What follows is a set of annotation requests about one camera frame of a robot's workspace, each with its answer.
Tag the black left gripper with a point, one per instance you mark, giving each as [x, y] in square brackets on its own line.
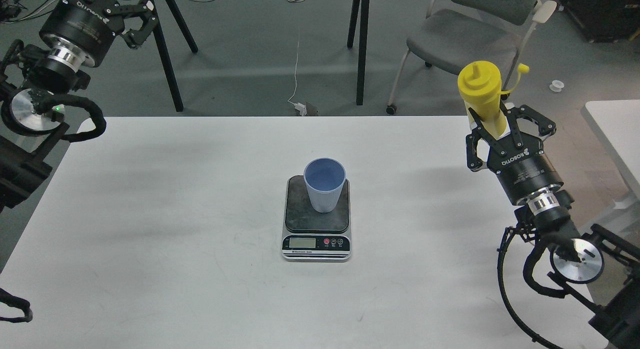
[92, 25]

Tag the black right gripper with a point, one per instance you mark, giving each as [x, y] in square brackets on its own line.
[520, 162]

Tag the yellow squeeze bottle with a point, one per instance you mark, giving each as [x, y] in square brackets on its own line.
[480, 86]

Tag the blue ribbed cup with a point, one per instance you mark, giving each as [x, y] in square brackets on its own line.
[324, 179]

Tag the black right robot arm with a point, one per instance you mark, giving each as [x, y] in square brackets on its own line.
[561, 257]

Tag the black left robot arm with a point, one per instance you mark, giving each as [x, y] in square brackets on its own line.
[38, 85]

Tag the digital kitchen scale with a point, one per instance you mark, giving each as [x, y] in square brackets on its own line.
[311, 236]

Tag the small white spool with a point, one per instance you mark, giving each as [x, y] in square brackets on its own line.
[556, 86]

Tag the white side table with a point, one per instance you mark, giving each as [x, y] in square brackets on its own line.
[616, 125]

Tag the grey office chair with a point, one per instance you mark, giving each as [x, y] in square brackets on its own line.
[449, 39]

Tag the black equipment case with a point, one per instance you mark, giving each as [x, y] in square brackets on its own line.
[604, 21]

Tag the black metal table frame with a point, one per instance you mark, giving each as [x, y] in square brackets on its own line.
[259, 57]

